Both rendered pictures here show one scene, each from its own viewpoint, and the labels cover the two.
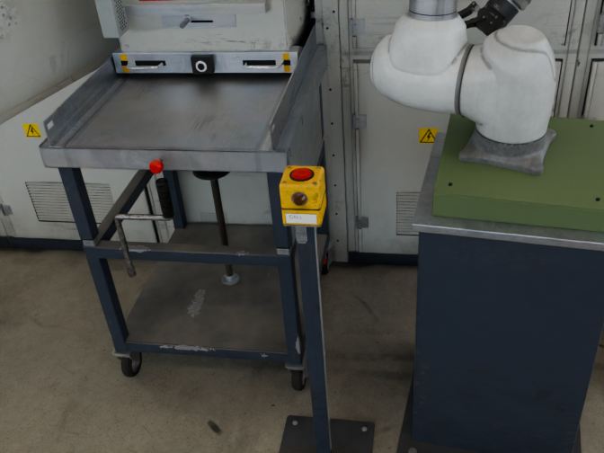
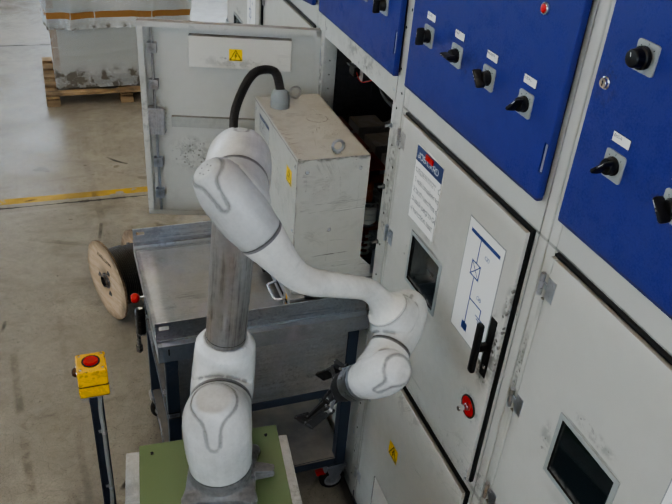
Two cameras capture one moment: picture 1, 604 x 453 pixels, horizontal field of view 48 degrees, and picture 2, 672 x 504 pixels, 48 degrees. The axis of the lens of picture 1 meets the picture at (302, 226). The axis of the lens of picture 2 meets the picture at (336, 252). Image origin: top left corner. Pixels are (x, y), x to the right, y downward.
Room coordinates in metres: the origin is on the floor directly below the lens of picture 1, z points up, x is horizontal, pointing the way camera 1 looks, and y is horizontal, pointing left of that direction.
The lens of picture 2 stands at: (0.84, -1.65, 2.31)
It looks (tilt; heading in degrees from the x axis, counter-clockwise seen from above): 32 degrees down; 56
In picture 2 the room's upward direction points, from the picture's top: 5 degrees clockwise
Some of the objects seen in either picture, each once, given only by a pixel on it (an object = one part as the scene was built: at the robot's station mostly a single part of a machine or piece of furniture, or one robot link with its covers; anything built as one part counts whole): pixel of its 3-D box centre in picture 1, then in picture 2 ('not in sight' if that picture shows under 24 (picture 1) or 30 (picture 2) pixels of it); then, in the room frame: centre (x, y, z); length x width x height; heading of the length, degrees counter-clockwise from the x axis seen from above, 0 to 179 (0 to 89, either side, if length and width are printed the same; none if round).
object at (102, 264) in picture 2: not in sight; (124, 274); (1.67, 1.36, 0.20); 0.40 x 0.22 x 0.40; 98
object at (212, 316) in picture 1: (218, 207); (244, 361); (1.77, 0.25, 0.46); 0.64 x 0.58 x 0.66; 168
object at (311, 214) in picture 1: (303, 195); (92, 374); (1.18, -0.01, 0.85); 0.08 x 0.08 x 0.10; 78
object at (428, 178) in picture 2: not in sight; (424, 193); (1.96, -0.39, 1.44); 0.15 x 0.01 x 0.21; 78
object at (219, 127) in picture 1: (200, 99); (244, 282); (1.77, 0.25, 0.82); 0.68 x 0.62 x 0.06; 168
